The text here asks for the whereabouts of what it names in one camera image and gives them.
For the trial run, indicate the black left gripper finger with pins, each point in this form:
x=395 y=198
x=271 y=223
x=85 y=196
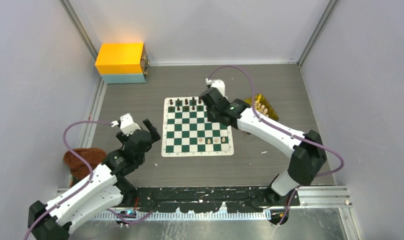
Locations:
x=155 y=136
x=121 y=137

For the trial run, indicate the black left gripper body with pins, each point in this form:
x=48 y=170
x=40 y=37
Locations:
x=126 y=140

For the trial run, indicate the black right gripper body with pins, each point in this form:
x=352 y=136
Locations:
x=211 y=116

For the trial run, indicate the gold tin box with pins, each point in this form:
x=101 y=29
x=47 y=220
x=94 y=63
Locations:
x=264 y=107

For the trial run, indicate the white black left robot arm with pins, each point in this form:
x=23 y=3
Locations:
x=105 y=187

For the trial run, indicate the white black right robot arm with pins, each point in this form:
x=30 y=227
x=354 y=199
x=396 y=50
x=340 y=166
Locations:
x=305 y=155

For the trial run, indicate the green white chess board mat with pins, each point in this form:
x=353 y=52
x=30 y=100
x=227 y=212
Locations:
x=182 y=129

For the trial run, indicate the light blue box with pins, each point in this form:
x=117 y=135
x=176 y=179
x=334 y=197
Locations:
x=132 y=78

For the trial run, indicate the yellow box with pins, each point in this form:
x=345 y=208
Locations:
x=122 y=58

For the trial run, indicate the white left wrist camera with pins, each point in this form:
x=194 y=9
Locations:
x=126 y=124

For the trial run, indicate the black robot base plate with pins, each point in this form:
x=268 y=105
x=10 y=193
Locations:
x=209 y=199

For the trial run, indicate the aluminium frame rail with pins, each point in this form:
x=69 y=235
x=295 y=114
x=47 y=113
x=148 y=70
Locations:
x=317 y=197

